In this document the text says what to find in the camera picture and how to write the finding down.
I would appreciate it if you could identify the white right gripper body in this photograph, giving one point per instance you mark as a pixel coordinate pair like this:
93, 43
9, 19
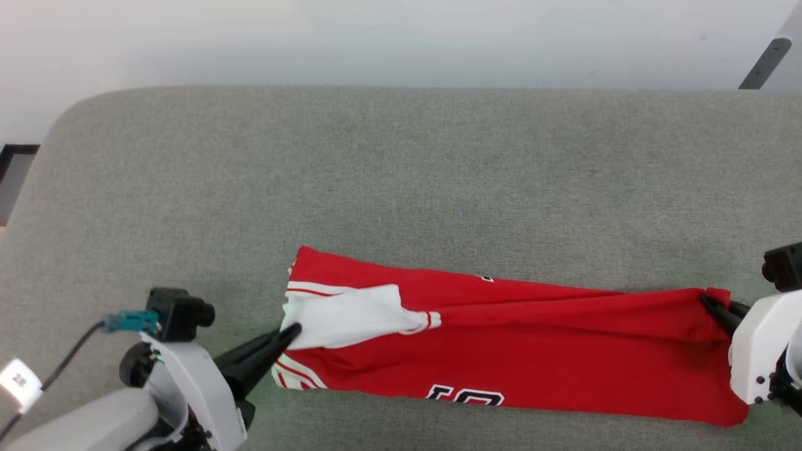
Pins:
758, 351

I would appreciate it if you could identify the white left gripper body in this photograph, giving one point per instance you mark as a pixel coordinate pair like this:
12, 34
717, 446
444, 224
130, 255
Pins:
194, 388

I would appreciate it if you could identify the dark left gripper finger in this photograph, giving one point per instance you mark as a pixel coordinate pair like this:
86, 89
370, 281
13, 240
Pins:
257, 351
250, 379

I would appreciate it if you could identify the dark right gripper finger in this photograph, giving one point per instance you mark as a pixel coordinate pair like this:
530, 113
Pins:
736, 308
727, 319

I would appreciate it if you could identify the red white basketball jersey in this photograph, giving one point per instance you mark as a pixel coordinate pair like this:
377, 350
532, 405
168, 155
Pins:
564, 351

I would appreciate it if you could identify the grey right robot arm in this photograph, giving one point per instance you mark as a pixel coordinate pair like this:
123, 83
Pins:
794, 366

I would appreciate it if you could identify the black baseboard strip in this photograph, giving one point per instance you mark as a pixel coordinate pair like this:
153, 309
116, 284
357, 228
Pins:
15, 160

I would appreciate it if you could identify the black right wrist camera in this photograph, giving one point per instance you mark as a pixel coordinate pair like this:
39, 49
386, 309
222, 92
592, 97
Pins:
786, 266

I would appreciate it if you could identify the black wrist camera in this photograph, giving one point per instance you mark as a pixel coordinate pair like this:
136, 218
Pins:
178, 313
786, 266

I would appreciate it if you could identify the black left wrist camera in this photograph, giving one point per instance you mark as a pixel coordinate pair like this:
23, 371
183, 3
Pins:
178, 313

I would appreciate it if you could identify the teal left camera connector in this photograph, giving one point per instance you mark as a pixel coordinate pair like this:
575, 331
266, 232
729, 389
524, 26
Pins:
131, 322

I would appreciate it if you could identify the white wall panel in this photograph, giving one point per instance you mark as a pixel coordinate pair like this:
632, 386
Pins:
791, 62

